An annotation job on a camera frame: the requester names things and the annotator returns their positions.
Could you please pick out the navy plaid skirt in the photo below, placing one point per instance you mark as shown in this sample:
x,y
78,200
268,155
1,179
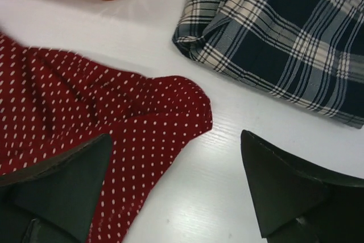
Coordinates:
x,y
307,52

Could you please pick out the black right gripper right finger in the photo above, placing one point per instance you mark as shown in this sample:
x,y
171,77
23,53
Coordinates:
x,y
298,201

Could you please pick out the red polka dot skirt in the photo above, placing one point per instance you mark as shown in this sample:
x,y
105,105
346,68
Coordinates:
x,y
54,100

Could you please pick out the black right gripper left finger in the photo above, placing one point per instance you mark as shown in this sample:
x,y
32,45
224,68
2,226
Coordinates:
x,y
55,200

